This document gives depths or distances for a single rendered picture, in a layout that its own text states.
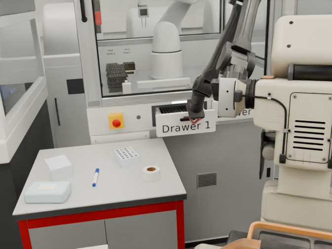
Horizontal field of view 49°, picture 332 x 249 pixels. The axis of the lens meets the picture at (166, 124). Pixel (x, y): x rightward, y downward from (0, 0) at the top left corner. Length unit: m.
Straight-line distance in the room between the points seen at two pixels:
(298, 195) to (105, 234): 0.72
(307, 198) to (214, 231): 1.23
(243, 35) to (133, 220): 0.77
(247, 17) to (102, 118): 0.92
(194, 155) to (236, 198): 0.39
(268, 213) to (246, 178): 1.03
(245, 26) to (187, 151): 0.92
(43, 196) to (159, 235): 0.46
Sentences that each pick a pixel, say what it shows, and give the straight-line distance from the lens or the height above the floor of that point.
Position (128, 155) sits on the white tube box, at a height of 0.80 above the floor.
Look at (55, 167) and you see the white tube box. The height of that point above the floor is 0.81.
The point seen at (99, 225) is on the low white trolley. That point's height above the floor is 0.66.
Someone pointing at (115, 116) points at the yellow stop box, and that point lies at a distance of 1.79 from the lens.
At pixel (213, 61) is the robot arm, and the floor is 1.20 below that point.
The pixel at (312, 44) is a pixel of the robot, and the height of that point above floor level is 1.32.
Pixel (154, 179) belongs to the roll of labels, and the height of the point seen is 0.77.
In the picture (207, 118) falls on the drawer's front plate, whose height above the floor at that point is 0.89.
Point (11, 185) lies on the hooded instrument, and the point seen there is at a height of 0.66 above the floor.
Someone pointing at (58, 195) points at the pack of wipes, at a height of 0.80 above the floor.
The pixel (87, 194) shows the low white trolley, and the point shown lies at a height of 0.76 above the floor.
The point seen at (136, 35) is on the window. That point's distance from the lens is 1.79.
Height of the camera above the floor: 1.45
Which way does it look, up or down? 19 degrees down
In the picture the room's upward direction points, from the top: 3 degrees counter-clockwise
